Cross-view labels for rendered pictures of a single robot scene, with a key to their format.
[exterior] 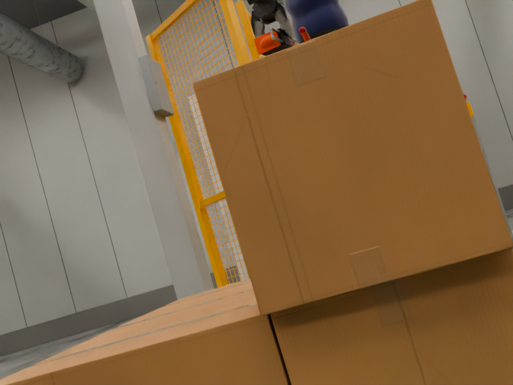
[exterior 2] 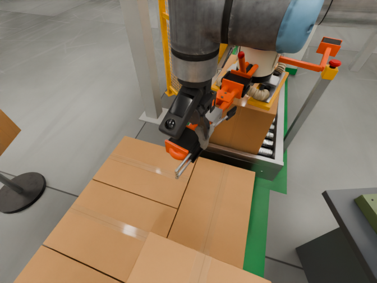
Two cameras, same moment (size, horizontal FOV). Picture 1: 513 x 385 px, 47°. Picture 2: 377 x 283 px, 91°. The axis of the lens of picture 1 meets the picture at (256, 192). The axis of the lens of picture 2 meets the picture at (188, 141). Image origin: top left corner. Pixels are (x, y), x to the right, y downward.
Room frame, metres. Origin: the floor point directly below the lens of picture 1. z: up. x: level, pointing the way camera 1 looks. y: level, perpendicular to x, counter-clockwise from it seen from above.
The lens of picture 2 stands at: (1.40, -0.23, 1.62)
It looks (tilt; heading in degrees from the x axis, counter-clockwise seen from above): 50 degrees down; 8
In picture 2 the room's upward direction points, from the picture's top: straight up
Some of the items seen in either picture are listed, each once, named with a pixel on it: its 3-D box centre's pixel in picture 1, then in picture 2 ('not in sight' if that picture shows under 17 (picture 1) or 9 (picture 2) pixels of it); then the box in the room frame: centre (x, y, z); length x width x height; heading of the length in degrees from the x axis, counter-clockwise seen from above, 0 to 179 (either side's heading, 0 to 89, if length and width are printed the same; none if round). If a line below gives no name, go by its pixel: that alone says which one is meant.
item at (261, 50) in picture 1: (272, 44); (184, 142); (1.73, -0.17, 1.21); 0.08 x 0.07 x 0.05; 155
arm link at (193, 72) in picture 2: not in sight; (193, 62); (1.75, -0.19, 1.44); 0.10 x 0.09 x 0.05; 64
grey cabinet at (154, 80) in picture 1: (156, 86); not in sight; (3.12, 0.35, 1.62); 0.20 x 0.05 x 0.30; 169
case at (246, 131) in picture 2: not in sight; (242, 103); (2.55, -0.47, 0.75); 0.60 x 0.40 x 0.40; 165
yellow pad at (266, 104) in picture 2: not in sight; (270, 83); (2.24, -0.51, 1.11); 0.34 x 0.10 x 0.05; 155
